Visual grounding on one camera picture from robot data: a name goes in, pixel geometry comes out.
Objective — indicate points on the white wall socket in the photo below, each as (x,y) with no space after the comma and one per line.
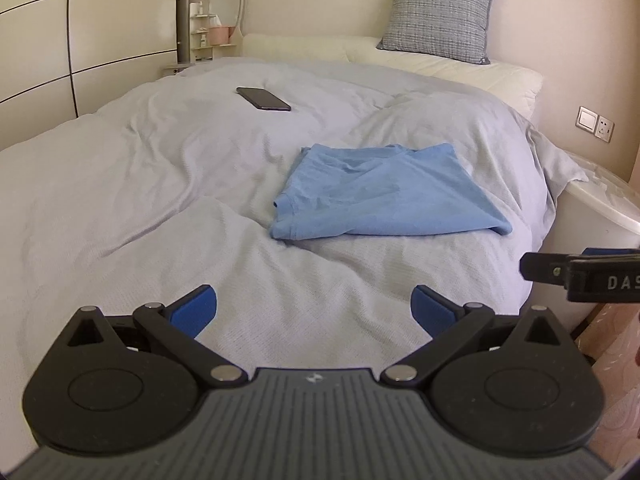
(605,129)

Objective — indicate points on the pink storage box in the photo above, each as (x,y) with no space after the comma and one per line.
(221,35)

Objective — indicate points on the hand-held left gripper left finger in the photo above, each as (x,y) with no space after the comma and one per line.
(195,310)

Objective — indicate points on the black smartphone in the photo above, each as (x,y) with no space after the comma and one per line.
(263,98)

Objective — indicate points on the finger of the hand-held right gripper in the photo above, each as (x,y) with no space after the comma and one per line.
(542,267)
(610,252)

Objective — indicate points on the grey metal lamp pole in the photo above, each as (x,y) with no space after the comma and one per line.
(184,10)

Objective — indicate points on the cream long pillow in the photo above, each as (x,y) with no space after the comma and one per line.
(310,47)

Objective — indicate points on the white bedside cabinet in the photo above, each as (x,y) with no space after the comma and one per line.
(600,210)

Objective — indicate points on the grey bed blanket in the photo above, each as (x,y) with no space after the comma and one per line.
(150,185)

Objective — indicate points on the small white tiered shelf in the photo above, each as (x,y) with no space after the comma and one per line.
(201,35)

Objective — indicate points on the blue t-shirt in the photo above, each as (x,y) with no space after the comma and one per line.
(390,195)

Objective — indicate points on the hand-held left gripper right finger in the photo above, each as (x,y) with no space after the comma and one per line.
(432,310)

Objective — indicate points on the grey woven pillow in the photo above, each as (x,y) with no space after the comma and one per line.
(437,15)

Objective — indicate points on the white wall switch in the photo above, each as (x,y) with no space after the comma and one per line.
(586,120)

